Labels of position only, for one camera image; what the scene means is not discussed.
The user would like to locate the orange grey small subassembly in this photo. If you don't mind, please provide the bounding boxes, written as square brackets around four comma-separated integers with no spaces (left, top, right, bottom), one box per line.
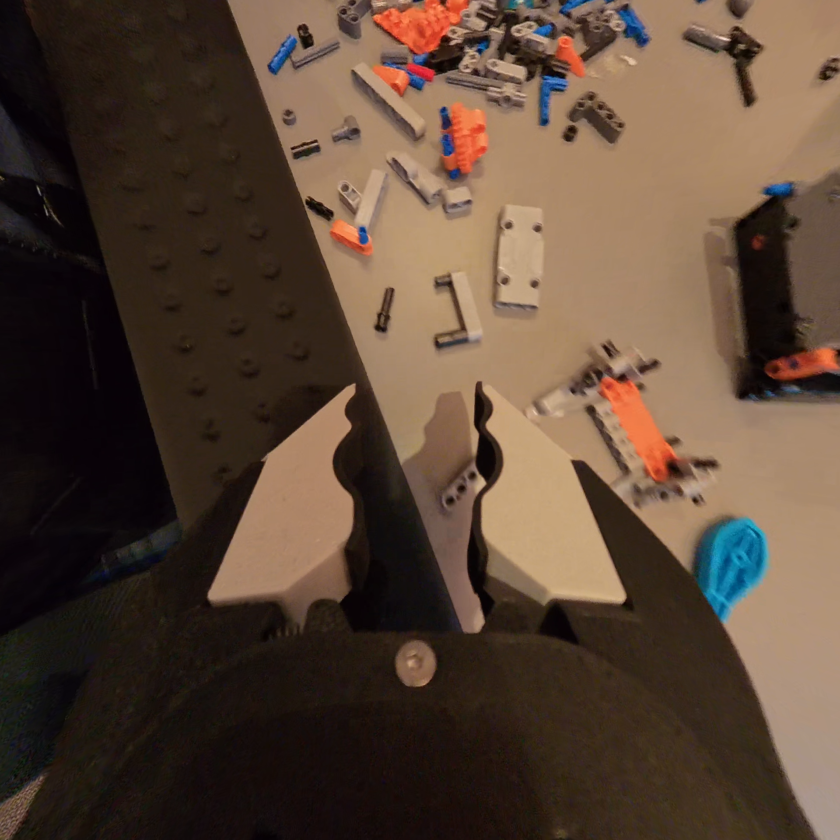
[533,340,721,509]

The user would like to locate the orange blue connector piece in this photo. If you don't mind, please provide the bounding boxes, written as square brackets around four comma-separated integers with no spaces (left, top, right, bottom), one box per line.
[329,220,374,256]

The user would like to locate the light grey connector pieces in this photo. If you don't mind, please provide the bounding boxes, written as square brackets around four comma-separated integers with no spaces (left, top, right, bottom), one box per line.
[386,152,474,215]

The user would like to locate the pile of plastic building pieces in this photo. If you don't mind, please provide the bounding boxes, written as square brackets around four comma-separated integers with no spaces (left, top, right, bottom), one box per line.
[338,0,652,127]

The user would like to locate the plain grey beam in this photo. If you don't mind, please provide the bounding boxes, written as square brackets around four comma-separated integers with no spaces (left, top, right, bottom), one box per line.
[441,469,484,512]

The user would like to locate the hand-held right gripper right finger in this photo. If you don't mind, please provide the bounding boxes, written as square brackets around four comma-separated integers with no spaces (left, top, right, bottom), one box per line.
[470,382,629,613]

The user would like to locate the grey flat panel piece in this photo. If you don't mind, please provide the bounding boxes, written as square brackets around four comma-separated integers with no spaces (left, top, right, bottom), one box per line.
[493,205,546,311]

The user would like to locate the black perforated panel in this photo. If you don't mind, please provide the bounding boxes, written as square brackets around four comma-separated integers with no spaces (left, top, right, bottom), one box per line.
[29,0,462,635]

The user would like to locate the grey frame with black pins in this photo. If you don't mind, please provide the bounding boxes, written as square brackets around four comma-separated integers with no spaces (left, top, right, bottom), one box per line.
[433,271,484,349]

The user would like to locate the teal brick separator tool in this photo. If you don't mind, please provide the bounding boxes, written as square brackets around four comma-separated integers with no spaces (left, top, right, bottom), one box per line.
[693,516,770,624]

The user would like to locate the short light grey beam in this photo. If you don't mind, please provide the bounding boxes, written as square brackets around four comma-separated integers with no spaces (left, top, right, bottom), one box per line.
[338,169,389,228]

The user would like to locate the smooth light grey bar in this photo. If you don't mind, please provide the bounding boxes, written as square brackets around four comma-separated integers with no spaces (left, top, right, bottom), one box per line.
[351,63,427,141]

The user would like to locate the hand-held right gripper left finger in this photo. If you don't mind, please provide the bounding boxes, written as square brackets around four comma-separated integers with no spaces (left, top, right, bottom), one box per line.
[206,385,366,622]

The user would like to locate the orange gear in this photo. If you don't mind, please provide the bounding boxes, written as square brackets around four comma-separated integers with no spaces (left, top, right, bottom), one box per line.
[438,104,490,180]

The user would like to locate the grey ribbed axle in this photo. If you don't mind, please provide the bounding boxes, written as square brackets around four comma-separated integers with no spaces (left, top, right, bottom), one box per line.
[290,39,341,70]

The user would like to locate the grey black robot model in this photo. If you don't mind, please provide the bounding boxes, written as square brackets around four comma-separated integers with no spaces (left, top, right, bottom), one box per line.
[730,172,840,403]

